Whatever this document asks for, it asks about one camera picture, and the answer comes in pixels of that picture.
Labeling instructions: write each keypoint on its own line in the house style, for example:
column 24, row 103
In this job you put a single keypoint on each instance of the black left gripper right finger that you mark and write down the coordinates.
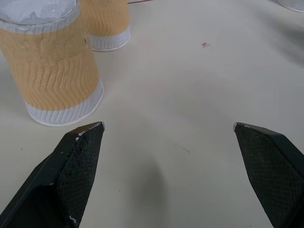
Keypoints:
column 273, row 171

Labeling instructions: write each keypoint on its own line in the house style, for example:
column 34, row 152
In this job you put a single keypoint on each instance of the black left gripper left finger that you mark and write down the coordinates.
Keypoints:
column 59, row 175

